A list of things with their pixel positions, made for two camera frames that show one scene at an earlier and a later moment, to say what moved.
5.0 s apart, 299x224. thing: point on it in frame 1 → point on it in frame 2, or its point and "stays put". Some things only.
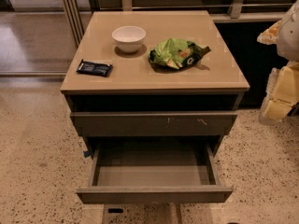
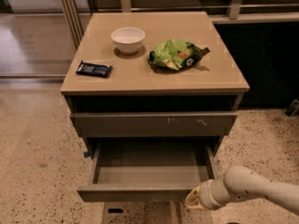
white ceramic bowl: (129, 38) stays put
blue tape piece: (87, 153) stays put
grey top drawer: (152, 124) stays put
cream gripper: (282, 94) → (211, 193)
